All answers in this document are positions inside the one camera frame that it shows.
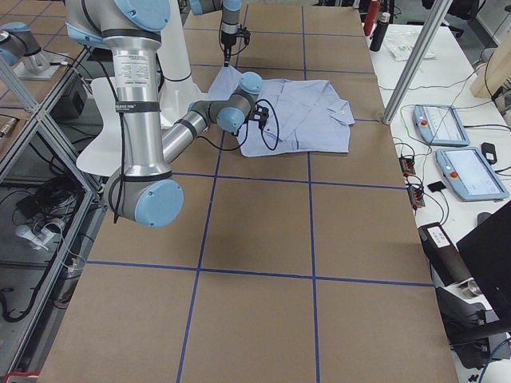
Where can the aluminium frame post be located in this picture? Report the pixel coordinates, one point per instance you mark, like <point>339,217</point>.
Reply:
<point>425,37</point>

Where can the black monitor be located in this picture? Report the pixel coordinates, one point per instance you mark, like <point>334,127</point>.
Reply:
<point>486,253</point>

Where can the teach pendant tablet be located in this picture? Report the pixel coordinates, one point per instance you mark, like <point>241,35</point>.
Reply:
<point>440,125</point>
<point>470,175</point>

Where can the lower teach pendant tablet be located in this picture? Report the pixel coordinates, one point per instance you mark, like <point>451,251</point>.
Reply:
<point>470,175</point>

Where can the red water bottle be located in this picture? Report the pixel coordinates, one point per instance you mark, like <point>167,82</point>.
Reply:
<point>371,17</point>

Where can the upper teach pendant tablet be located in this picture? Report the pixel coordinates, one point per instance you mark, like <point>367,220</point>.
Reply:
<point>440,125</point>

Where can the clear plastic bag green print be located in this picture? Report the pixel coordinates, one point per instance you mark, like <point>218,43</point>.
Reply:
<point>401,44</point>

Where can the light blue striped shirt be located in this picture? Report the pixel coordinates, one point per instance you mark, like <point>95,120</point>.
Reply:
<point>303,116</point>

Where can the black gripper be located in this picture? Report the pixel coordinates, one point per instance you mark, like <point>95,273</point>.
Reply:
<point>242,128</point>
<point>227,41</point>

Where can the black water bottle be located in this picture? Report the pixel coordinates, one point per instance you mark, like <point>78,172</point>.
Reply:
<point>379,32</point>

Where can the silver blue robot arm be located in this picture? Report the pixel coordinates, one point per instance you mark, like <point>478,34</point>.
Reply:
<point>142,189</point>
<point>230,14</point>

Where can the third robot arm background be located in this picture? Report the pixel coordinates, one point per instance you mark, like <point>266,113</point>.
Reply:
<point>21,50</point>

